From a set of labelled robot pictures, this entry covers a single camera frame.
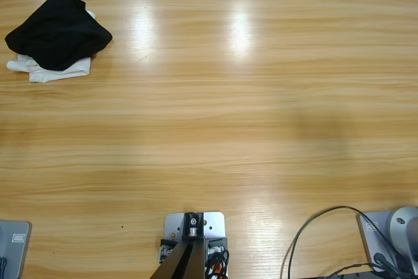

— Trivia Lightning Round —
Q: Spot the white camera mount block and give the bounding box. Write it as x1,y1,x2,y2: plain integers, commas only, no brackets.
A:
158,212,229,275

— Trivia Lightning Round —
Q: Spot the orange and black cable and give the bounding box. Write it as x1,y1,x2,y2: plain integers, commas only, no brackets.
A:
204,248,231,279

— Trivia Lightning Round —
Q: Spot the dark camera post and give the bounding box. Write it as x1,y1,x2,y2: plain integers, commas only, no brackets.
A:
153,212,206,279

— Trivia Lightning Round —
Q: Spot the thin black looped cable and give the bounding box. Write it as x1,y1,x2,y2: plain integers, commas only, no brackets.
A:
280,205,412,279

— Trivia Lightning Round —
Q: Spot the black polo shirt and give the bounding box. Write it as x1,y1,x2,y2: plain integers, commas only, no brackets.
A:
5,0,114,72

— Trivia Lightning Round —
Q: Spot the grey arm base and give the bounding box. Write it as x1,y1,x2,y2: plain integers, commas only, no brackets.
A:
0,220,33,279
356,206,418,273

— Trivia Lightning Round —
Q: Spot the white cloth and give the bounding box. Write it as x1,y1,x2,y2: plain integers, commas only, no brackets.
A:
6,10,98,84

